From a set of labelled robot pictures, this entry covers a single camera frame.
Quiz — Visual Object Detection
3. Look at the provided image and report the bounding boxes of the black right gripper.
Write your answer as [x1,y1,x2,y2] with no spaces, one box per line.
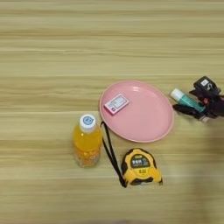
[172,88,224,120]

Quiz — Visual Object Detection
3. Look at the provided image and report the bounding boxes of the teal tube white cap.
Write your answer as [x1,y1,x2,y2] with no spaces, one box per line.
[170,87,207,114]

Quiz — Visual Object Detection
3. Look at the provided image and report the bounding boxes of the yellow tape measure black strap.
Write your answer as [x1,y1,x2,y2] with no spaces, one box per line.
[100,121,164,188]

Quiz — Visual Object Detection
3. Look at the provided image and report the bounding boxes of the pink round plate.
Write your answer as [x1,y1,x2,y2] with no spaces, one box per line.
[99,80,175,144]

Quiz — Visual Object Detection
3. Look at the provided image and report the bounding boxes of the orange juice bottle white cap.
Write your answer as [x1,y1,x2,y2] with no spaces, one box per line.
[73,113,103,169]

